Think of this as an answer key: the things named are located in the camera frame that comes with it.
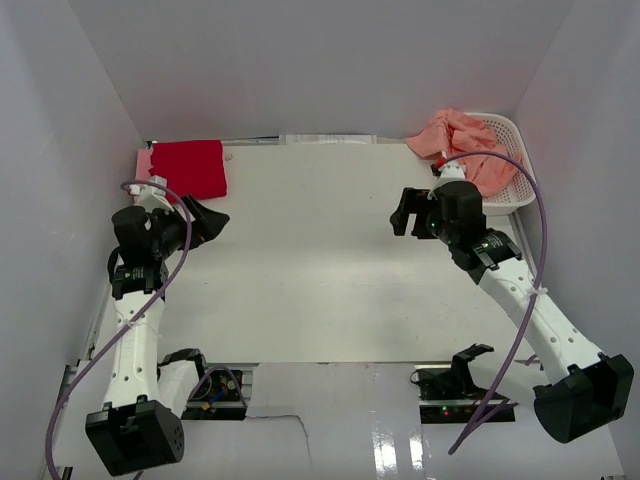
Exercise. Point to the folded red t shirt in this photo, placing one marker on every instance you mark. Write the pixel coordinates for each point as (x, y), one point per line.
(194, 167)

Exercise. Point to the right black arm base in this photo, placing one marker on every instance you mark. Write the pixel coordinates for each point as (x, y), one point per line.
(447, 395)

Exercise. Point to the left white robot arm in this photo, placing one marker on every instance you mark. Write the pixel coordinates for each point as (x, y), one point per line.
(139, 424)

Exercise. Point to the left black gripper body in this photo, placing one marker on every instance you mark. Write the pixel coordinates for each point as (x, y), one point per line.
(188, 224)

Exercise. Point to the folded light pink t shirt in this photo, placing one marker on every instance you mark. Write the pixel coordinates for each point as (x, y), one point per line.
(143, 164)

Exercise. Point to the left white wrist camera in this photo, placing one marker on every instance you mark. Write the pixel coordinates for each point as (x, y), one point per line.
(150, 197)

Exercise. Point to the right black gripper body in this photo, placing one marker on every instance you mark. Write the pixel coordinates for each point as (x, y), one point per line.
(413, 212)

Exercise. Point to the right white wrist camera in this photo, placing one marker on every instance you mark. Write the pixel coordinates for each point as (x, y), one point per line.
(446, 172)

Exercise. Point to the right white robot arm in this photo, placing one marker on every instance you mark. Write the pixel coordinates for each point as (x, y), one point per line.
(578, 388)

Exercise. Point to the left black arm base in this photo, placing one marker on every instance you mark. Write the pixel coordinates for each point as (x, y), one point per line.
(219, 399)

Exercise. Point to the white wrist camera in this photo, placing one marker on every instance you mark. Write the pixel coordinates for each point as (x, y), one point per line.
(446, 172)
(150, 197)

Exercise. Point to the salmon pink t shirt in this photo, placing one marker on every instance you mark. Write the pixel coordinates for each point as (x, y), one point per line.
(450, 132)

